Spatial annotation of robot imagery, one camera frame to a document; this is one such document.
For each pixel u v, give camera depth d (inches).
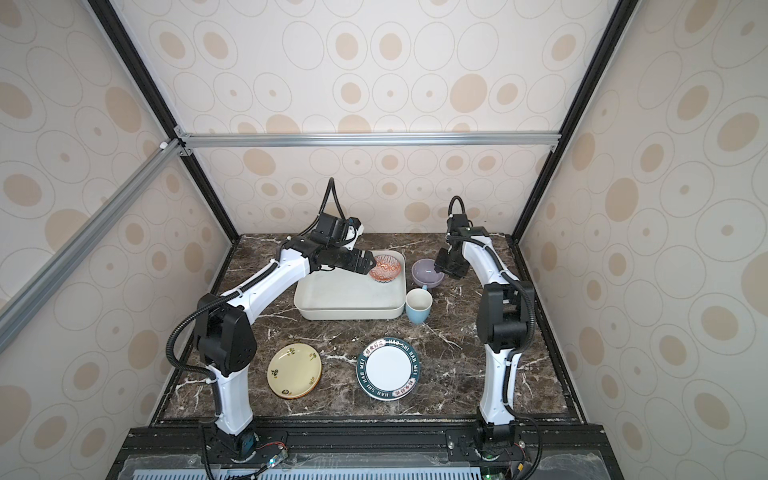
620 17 27.0
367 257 32.0
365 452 28.8
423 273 41.3
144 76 30.4
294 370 34.1
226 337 19.5
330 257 29.0
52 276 22.0
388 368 32.9
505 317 22.2
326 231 27.6
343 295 40.6
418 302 37.5
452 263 33.9
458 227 29.6
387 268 42.1
